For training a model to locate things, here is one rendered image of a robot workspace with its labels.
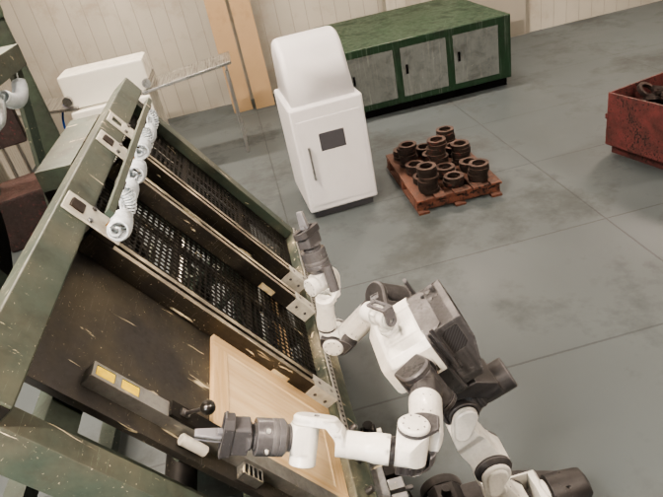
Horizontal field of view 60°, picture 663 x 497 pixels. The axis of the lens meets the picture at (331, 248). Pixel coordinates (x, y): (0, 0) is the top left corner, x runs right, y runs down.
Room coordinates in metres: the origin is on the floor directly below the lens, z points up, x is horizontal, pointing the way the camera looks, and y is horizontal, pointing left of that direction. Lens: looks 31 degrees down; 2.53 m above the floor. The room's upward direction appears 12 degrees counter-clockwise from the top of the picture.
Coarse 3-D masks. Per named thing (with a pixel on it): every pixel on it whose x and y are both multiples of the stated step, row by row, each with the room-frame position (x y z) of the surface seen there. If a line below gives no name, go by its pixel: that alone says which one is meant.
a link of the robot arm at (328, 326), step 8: (320, 312) 1.66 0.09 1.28; (328, 312) 1.65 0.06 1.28; (320, 320) 1.66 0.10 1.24; (328, 320) 1.65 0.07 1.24; (320, 328) 1.66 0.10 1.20; (328, 328) 1.65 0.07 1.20; (336, 328) 1.68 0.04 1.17; (320, 336) 1.67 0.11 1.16; (328, 336) 1.64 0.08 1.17; (336, 336) 1.64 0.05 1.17
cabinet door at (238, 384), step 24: (216, 336) 1.54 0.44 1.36; (216, 360) 1.42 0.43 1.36; (240, 360) 1.50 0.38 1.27; (216, 384) 1.32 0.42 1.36; (240, 384) 1.39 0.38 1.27; (264, 384) 1.47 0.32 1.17; (288, 384) 1.55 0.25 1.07; (216, 408) 1.21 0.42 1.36; (240, 408) 1.28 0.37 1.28; (264, 408) 1.35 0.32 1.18; (288, 408) 1.42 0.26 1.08; (312, 408) 1.51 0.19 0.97; (288, 456) 1.20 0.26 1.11; (312, 480) 1.16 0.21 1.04; (336, 480) 1.22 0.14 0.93
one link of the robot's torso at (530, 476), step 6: (516, 474) 1.51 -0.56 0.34; (522, 474) 1.51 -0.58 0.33; (528, 474) 1.50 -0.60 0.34; (534, 474) 1.50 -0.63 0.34; (522, 480) 1.51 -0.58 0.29; (528, 480) 1.50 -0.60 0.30; (534, 480) 1.47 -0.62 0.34; (540, 480) 1.47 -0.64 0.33; (528, 486) 1.50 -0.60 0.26; (534, 486) 1.45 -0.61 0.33; (540, 486) 1.43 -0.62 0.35; (546, 486) 1.43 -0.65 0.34; (534, 492) 1.45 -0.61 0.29; (540, 492) 1.41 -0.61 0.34; (546, 492) 1.41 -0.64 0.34
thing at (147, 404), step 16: (96, 368) 1.08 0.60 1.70; (96, 384) 1.05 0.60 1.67; (112, 384) 1.06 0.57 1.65; (112, 400) 1.05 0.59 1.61; (128, 400) 1.06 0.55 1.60; (144, 400) 1.07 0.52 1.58; (160, 400) 1.09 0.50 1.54; (144, 416) 1.06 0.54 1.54; (160, 416) 1.06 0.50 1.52; (176, 432) 1.06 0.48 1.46; (192, 432) 1.06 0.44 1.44; (256, 464) 1.07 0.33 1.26; (272, 464) 1.10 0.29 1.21; (272, 480) 1.07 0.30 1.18; (288, 480) 1.08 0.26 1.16; (304, 480) 1.11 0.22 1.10; (304, 496) 1.08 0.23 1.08; (320, 496) 1.09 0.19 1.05; (336, 496) 1.13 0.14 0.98
